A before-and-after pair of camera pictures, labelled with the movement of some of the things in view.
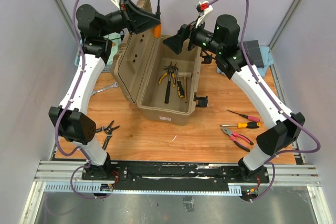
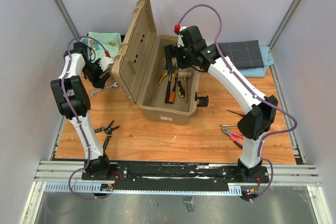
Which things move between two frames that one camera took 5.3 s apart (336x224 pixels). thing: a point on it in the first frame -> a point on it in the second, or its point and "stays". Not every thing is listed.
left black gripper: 136,19 -> 96,81
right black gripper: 186,31 -> 172,50
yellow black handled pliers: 166,74 stays
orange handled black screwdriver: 157,31 -> 172,96
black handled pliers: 107,129 stays
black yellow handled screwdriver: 180,88 stays
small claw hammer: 170,68 stays
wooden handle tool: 185,75 stays
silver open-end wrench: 114,85 stays
